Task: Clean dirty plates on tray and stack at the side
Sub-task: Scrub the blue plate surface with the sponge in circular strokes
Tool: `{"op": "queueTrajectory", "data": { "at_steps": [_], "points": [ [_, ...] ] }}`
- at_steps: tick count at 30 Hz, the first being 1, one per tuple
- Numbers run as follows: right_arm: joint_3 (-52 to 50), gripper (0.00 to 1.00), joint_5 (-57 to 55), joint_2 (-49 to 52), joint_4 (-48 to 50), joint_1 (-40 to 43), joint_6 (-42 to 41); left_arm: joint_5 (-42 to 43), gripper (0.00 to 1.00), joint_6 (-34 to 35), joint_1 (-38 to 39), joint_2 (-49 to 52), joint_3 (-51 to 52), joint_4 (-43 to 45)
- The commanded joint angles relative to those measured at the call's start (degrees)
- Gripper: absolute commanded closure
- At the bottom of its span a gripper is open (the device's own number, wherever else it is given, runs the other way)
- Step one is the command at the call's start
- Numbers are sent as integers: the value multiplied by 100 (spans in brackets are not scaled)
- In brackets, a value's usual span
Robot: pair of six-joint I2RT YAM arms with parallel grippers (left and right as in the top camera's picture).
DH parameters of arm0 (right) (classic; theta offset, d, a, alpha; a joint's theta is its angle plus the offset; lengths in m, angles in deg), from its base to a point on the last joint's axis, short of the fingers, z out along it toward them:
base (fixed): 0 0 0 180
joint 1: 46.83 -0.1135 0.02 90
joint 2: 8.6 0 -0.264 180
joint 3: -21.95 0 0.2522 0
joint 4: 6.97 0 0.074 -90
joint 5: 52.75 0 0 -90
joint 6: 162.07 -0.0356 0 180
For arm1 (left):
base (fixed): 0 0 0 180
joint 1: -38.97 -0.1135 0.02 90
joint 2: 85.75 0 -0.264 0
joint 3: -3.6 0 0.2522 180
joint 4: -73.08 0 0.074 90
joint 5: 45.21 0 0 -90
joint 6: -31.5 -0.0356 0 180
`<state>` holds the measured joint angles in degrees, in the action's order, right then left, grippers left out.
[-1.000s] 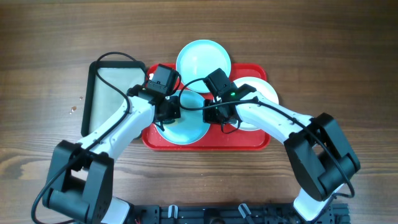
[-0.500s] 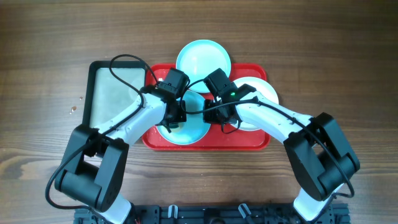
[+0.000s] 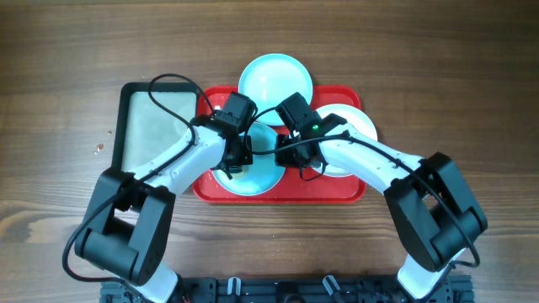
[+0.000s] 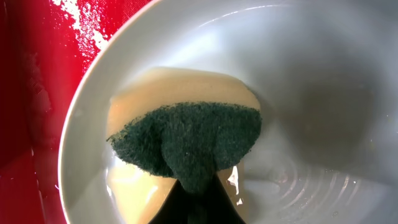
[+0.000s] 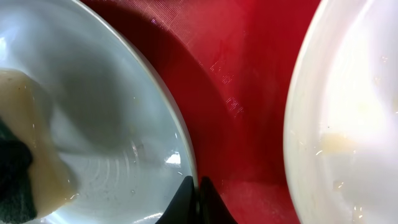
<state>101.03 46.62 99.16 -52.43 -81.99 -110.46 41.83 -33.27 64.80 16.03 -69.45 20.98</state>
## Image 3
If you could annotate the white plate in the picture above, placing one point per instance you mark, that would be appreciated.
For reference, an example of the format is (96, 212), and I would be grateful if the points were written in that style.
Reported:
(358, 119)

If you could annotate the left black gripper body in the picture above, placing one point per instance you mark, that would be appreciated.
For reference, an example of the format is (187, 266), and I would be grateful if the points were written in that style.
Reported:
(241, 156)

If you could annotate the light blue plate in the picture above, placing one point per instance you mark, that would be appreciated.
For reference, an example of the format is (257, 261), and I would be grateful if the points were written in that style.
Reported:
(263, 174)
(271, 78)

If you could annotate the green yellow sponge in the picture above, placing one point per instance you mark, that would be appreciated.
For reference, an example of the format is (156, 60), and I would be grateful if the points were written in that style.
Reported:
(237, 172)

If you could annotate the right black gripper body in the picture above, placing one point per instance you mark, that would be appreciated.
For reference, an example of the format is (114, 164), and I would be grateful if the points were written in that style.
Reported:
(290, 156)

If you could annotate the black water tray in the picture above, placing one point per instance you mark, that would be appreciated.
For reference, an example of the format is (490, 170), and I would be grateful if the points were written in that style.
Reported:
(151, 118)

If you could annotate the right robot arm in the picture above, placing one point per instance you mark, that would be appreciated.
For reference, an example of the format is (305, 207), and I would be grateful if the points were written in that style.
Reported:
(434, 211)

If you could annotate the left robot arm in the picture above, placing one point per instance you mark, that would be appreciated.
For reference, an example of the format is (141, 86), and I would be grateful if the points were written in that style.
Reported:
(126, 226)

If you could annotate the red plastic tray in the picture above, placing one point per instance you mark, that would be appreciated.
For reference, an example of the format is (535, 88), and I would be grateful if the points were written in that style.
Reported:
(290, 189)

